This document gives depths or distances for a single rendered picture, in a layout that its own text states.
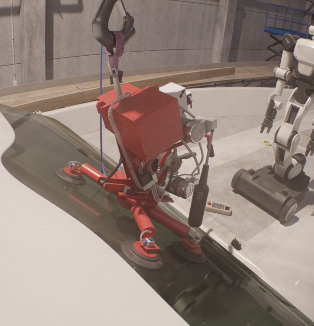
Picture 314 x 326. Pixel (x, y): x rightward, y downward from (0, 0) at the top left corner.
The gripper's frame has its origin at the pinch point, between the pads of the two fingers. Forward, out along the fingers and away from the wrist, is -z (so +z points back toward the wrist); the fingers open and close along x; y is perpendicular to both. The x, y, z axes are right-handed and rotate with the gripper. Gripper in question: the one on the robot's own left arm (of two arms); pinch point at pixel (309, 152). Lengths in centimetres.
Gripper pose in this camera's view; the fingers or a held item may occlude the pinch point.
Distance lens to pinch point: 254.9
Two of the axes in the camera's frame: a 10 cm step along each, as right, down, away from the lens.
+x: -7.5, 0.6, -6.5
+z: 2.5, -9.0, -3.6
